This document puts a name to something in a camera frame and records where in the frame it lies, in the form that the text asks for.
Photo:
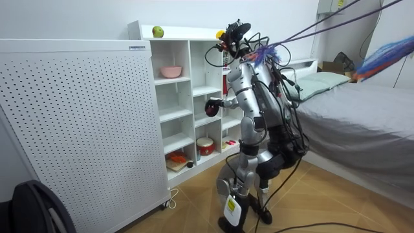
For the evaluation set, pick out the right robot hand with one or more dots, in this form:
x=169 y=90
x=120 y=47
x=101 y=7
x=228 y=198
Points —
x=214 y=103

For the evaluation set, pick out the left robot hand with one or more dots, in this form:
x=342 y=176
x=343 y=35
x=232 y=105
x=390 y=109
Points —
x=232 y=207

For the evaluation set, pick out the dark red round soft toy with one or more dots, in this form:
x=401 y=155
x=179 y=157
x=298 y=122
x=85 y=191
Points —
x=211 y=112

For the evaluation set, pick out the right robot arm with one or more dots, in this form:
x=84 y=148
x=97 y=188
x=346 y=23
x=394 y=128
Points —
x=230 y=103

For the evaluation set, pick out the red book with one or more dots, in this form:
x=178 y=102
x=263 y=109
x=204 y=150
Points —
x=224 y=85

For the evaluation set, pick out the white shelf unit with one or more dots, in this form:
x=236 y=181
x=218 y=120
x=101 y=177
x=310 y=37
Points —
x=181 y=97

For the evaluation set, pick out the small red toy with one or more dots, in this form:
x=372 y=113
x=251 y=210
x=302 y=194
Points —
x=230 y=142

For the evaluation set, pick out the red pot with white lid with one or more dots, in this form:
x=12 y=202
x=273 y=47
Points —
x=205 y=146

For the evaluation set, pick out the robot body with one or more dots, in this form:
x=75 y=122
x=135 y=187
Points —
x=263 y=94

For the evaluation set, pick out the pink bowl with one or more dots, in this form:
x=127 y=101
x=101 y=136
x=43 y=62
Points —
x=170 y=71

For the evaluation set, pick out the robot legs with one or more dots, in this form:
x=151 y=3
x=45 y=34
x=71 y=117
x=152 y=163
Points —
x=275 y=165

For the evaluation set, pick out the small black ball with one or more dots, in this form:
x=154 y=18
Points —
x=189 y=164

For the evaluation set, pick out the orange red soft toy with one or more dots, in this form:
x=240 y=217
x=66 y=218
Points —
x=177 y=157

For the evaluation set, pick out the yellow fruit soft toy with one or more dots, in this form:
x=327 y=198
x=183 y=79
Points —
x=220 y=34

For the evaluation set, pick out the wooden cutting board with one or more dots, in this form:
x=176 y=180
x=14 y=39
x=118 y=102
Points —
x=174 y=166

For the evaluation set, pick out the green apple soft toy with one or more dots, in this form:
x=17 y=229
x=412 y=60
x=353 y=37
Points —
x=158 y=31

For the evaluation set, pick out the pale green pillow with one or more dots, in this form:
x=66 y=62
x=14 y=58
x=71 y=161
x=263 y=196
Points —
x=305 y=90
x=330 y=78

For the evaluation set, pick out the cardboard box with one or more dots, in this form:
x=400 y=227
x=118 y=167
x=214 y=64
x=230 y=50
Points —
x=331 y=67

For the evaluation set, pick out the white perforated cabinet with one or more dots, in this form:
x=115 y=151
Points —
x=81 y=129

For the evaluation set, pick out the black bag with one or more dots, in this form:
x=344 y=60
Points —
x=344 y=61

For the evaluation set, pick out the grey bed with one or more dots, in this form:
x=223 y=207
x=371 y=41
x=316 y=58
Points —
x=362 y=129

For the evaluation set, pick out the black chair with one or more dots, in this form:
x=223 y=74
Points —
x=35 y=210

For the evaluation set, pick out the grey wall box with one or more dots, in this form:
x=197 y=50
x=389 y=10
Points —
x=330 y=6

